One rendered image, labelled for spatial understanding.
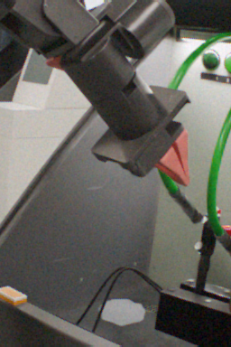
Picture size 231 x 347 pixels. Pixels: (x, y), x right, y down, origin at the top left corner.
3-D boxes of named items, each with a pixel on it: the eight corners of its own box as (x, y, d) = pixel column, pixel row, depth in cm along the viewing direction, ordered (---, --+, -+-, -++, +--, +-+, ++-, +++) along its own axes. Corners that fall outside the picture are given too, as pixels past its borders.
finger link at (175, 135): (216, 173, 68) (177, 113, 63) (178, 224, 66) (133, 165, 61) (177, 161, 73) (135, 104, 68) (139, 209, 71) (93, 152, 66)
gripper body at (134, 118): (196, 104, 64) (161, 52, 60) (137, 176, 61) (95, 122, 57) (157, 96, 69) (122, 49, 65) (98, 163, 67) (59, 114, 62)
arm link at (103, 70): (44, 60, 59) (75, 61, 55) (88, 18, 61) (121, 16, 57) (81, 106, 63) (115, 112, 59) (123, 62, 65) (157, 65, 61)
